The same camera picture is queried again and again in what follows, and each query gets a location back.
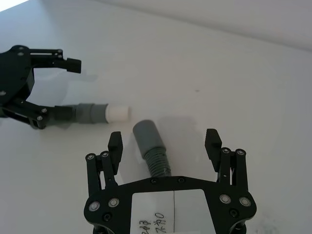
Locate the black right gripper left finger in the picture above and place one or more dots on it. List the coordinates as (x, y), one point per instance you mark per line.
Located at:
(115, 151)

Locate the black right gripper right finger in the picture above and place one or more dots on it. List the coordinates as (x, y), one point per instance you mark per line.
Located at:
(212, 146)

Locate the white plastic tube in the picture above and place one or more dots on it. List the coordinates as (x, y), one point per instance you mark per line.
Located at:
(118, 114)

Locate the grey pipe coupling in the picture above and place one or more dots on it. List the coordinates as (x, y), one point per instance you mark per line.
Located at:
(91, 113)

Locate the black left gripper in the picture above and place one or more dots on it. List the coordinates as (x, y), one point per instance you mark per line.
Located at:
(14, 73)

